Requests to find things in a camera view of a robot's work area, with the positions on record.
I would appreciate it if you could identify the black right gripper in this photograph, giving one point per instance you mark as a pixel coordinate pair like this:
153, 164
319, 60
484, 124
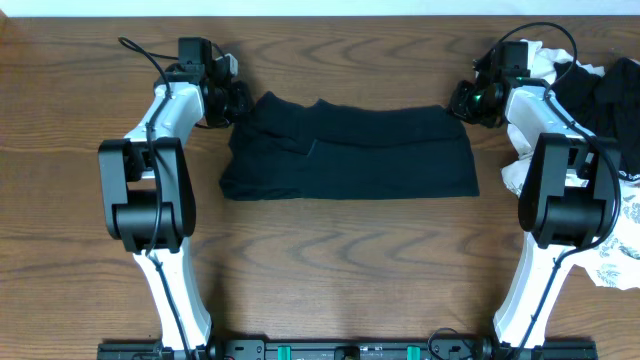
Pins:
457, 105

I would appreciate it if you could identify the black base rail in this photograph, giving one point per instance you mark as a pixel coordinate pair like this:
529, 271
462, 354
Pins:
441, 347

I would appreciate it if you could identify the white fern-print cloth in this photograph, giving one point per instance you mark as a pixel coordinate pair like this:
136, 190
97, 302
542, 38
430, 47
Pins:
615, 263

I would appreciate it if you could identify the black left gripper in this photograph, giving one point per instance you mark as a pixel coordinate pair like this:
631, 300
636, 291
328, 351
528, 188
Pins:
241, 104

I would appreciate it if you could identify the black t-shirt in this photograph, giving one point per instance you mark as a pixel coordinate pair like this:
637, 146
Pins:
282, 150

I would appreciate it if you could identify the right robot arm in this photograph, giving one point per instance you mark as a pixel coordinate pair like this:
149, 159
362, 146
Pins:
569, 203

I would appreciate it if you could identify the black garment in pile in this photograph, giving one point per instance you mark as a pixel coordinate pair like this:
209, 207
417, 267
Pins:
607, 105

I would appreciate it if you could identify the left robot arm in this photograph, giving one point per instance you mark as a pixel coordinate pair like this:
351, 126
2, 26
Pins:
148, 199

